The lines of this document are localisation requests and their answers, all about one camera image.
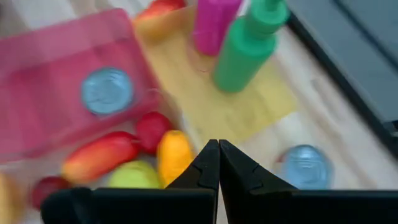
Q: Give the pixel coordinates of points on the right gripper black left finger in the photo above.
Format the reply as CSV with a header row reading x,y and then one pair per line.
x,y
186,202

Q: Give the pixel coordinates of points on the clear plastic container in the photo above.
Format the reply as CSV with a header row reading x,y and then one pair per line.
x,y
146,158

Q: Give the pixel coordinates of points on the green water bottle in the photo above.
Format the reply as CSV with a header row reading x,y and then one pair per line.
x,y
242,59

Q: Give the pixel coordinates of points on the small dark red fruit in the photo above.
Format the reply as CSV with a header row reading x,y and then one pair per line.
x,y
46,193

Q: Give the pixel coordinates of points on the red orange mango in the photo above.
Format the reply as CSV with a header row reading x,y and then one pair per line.
x,y
99,157
161,7

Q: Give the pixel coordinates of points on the orange yellow mango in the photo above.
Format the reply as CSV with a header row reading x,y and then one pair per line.
x,y
174,155

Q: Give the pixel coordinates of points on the red translucent plastic tray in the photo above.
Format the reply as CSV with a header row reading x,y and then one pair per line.
x,y
46,109

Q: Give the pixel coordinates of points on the yellow-green round fruit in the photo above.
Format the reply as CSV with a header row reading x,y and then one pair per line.
x,y
133,175

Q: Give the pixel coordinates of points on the black aluminium table frame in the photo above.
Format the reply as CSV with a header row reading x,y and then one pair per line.
x,y
357,98

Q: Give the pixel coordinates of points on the pink water bottle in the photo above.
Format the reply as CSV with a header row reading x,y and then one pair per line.
x,y
214,28

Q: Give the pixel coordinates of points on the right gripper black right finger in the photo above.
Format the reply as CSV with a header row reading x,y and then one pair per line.
x,y
264,202

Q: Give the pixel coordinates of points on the yellow translucent plastic tray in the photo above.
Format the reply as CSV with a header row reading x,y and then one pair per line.
x,y
233,115

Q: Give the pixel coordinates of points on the red round fruit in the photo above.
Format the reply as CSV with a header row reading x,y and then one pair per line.
x,y
152,132

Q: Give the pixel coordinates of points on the silver tin can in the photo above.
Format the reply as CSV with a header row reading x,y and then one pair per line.
x,y
107,91
306,168

